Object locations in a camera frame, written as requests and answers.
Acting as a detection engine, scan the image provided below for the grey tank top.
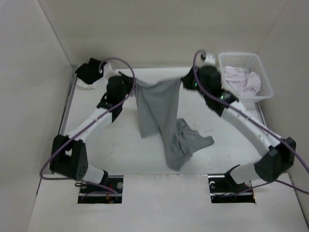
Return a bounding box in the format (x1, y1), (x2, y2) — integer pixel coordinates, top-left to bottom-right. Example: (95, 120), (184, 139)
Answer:
(134, 74), (215, 173)

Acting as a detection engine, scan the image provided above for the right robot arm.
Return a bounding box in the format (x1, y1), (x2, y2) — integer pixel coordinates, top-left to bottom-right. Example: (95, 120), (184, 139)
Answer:
(181, 66), (296, 191)

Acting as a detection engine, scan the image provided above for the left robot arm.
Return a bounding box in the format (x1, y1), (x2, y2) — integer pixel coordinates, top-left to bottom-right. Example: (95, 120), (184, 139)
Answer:
(49, 72), (135, 193)

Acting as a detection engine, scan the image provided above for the folded black tank top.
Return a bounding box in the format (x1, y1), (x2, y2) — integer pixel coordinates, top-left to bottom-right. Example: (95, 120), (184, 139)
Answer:
(75, 58), (107, 85)

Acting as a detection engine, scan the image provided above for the folded white tank top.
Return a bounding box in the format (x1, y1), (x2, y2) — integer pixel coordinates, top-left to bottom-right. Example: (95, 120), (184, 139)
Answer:
(76, 80), (96, 90)

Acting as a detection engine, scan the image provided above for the pink tank top in basket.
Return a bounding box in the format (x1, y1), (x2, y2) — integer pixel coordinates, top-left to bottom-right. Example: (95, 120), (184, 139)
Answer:
(224, 66), (261, 97)

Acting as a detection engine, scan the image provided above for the white plastic laundry basket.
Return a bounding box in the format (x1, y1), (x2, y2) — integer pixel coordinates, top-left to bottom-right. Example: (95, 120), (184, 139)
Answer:
(218, 52), (274, 102)

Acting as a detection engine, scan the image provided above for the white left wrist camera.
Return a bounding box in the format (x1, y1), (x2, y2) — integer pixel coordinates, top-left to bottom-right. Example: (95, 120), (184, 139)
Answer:
(99, 62), (118, 80)

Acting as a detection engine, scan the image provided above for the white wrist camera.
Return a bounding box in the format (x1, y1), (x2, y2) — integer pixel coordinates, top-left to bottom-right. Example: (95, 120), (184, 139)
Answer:
(99, 62), (118, 80)
(201, 53), (216, 66)

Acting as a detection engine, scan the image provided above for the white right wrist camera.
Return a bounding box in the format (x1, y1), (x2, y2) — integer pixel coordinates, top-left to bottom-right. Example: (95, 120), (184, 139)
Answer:
(201, 53), (216, 66)

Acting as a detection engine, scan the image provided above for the left metal table rail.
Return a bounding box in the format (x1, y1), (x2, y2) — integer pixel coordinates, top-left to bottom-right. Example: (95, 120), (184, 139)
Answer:
(58, 64), (78, 134)

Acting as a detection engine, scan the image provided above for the metal table rail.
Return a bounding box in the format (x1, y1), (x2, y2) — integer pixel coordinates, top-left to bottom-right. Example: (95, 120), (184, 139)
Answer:
(254, 102), (267, 126)
(58, 64), (78, 134)

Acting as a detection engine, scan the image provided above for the right metal table rail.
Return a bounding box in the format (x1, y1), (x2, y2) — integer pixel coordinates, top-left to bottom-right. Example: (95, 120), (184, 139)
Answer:
(254, 102), (267, 126)

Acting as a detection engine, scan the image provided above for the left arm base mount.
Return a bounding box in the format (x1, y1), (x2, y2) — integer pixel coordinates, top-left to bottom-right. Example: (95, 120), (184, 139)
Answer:
(75, 175), (124, 204)

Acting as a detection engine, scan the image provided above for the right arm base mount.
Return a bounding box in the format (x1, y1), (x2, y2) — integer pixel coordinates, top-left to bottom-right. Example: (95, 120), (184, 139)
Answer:
(208, 175), (255, 203)

